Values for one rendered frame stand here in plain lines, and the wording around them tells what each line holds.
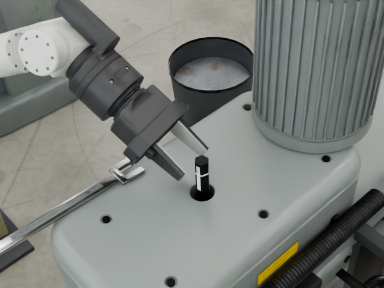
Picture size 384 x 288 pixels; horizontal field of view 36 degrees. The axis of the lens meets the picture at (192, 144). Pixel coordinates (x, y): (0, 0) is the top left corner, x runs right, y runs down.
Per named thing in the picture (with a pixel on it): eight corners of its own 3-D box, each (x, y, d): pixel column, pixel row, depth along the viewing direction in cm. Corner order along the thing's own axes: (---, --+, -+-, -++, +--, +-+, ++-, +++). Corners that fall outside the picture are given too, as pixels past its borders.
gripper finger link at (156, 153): (180, 179, 86) (148, 150, 86) (188, 171, 83) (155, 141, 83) (173, 187, 85) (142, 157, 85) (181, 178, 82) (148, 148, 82)
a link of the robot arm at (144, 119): (176, 126, 94) (120, 74, 94) (199, 96, 86) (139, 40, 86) (125, 176, 86) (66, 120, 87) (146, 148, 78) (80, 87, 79)
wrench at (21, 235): (3, 260, 82) (2, 257, 81) (-10, 243, 84) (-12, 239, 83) (144, 172, 92) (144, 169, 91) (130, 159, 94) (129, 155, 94)
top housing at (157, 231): (154, 400, 83) (142, 347, 72) (53, 282, 97) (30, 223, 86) (360, 215, 104) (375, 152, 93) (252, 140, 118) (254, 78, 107)
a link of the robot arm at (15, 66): (75, 67, 83) (3, 80, 89) (107, 50, 91) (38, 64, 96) (60, 21, 81) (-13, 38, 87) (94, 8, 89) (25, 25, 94)
